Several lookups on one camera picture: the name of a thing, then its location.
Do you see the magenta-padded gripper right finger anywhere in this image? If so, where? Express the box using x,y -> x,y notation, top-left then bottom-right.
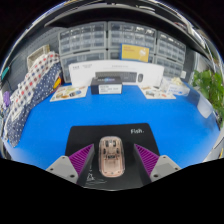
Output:
133,143 -> 183,186

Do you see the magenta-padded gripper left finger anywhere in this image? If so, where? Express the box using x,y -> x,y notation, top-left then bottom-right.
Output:
45,143 -> 96,188

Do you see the black mouse pad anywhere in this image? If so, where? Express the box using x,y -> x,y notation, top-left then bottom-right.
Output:
64,123 -> 160,191

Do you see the printed picture card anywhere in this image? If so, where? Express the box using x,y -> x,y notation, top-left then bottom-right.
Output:
49,85 -> 89,102
138,85 -> 177,100

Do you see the white tissue pack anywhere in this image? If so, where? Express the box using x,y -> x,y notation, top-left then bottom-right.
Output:
161,77 -> 191,98

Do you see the checked and dotted cloth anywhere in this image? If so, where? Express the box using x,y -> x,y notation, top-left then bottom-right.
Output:
1,50 -> 63,148

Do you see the purple bag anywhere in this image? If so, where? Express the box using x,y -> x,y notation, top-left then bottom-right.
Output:
2,90 -> 12,108

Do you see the potted green plant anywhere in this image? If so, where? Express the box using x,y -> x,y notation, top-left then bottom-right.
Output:
191,69 -> 224,128

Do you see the small dark box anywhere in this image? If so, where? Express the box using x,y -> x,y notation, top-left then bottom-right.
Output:
90,76 -> 123,95

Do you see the long white keyboard box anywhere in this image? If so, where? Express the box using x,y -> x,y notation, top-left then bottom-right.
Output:
68,59 -> 165,88

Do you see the teal plastic bin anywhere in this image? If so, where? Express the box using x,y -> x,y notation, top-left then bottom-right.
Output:
0,66 -> 10,81

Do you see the grey plastic drawer cabinet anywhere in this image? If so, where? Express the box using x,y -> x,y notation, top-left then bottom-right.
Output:
154,30 -> 188,79
107,20 -> 158,64
57,21 -> 108,84

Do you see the white woven basket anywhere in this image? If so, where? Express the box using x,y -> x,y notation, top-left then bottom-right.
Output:
26,44 -> 51,70

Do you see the yellow and blue box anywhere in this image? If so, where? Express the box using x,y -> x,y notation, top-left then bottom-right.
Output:
120,43 -> 150,63

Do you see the dark wall shelf unit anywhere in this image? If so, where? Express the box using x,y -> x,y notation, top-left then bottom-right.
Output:
43,1 -> 218,64

